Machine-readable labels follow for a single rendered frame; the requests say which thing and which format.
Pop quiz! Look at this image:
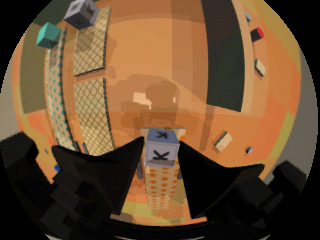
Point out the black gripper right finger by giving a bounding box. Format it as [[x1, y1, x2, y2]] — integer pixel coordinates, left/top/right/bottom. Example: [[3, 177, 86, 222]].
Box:
[[177, 140, 265, 220]]

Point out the blue short cylinder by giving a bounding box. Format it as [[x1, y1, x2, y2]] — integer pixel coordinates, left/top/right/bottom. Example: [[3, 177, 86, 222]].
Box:
[[55, 164, 60, 172]]

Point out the orange polka-dot strip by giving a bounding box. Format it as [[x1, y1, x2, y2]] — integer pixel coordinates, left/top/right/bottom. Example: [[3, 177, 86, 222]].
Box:
[[141, 128, 187, 211]]

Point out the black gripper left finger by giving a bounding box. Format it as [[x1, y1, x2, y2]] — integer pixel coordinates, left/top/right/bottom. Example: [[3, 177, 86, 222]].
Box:
[[51, 136, 145, 216]]

